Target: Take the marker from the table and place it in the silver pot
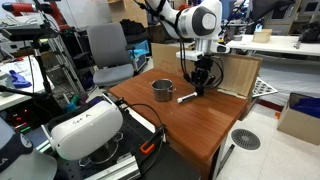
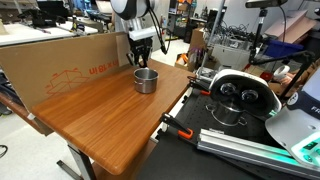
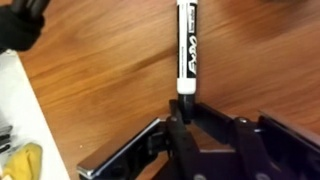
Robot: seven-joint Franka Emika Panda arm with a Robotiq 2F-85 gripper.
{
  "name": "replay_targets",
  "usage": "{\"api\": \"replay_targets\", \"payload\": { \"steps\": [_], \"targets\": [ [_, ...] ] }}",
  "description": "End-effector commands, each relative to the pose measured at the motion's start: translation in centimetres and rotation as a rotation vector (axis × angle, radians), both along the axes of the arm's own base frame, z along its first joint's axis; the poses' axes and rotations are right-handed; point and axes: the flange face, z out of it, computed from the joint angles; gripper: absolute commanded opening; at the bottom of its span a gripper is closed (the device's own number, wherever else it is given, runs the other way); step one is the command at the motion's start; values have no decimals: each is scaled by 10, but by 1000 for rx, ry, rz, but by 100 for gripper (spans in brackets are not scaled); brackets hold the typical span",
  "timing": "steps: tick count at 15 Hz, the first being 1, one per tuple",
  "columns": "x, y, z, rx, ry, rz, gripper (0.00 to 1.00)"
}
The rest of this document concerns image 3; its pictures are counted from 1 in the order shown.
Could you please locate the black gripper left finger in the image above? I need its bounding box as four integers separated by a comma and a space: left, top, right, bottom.
76, 99, 203, 180

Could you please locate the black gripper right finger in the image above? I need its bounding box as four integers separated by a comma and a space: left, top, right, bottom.
194, 101, 320, 180

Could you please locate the yellow cloth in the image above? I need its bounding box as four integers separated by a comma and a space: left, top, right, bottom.
1, 142, 44, 180

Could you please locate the black and white Expo marker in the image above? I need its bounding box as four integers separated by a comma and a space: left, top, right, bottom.
175, 0, 199, 125

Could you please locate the white board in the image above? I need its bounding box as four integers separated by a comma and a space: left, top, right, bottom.
0, 49, 72, 180

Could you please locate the black fabric object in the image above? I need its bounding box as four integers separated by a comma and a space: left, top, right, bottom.
0, 0, 52, 53

